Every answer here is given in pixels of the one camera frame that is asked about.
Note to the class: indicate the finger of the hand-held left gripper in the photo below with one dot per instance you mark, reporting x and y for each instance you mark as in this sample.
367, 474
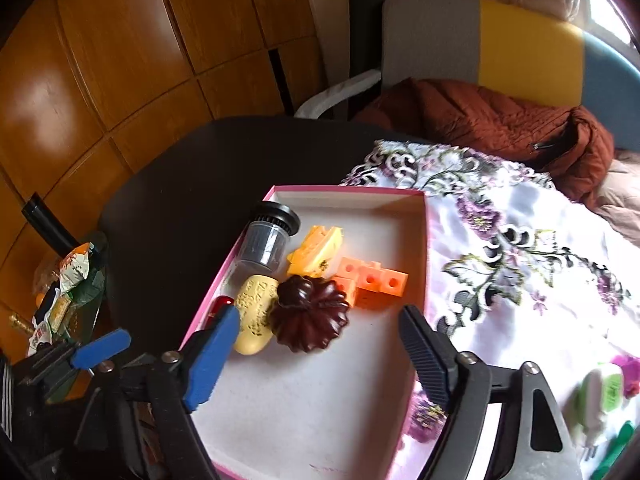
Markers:
100, 349

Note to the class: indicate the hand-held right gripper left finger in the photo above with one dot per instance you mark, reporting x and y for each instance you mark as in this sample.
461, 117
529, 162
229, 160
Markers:
210, 360

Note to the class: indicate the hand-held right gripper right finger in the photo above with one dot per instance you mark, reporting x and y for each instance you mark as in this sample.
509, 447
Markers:
425, 355

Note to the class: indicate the red plastic tool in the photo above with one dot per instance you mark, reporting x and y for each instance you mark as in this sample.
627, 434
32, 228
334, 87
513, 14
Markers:
221, 306

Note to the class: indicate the yellow potato-shaped toy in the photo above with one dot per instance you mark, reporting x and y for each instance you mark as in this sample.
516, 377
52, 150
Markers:
255, 315

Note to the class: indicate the orange holed block toy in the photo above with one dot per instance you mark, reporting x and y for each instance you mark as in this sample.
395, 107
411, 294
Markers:
372, 280

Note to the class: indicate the dark brown fluted mold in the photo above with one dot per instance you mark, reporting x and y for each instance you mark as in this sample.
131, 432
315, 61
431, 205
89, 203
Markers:
310, 317

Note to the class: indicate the pink-rimmed white cardboard box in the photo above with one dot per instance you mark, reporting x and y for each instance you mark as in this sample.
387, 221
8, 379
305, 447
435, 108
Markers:
325, 400

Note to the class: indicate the clear jar with black lid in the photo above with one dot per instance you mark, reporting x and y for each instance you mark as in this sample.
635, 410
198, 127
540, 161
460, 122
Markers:
265, 245

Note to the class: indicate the yellow orange wedge toy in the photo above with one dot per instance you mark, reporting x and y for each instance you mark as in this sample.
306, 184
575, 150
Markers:
315, 250

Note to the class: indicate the green white plastic device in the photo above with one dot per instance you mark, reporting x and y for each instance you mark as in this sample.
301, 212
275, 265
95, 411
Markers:
595, 400

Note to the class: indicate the magenta perforated ball toy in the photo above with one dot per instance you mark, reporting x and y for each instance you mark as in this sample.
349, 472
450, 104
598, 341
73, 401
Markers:
627, 365

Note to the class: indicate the green plastic plunger tool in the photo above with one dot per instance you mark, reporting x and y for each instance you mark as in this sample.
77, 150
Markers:
617, 452

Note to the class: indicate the round green glass table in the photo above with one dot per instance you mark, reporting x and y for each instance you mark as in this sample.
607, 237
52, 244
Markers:
87, 305

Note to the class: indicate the yellow snack packet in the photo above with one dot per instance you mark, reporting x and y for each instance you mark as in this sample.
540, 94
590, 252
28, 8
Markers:
60, 312

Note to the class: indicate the white floral embroidered tablecloth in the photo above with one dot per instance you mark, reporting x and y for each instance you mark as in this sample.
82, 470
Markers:
525, 310

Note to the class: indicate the black pipe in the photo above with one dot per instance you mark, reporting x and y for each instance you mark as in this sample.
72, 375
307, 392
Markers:
47, 222

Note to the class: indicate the rust brown quilted jacket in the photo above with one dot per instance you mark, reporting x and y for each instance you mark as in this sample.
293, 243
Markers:
475, 115

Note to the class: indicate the pale pink bedding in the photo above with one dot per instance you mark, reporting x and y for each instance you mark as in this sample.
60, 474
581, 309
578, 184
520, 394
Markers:
622, 195

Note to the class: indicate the white padded armrest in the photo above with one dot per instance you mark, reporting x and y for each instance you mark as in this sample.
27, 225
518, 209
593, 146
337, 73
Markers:
340, 90

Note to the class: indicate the glossy wooden wardrobe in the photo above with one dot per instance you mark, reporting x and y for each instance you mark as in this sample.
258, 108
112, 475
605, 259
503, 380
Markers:
125, 50

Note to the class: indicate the grey yellow blue chair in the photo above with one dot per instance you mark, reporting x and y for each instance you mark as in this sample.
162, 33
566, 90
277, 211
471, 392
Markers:
525, 45

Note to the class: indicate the bright window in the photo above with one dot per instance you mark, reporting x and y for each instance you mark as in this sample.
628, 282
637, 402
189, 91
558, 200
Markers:
605, 15

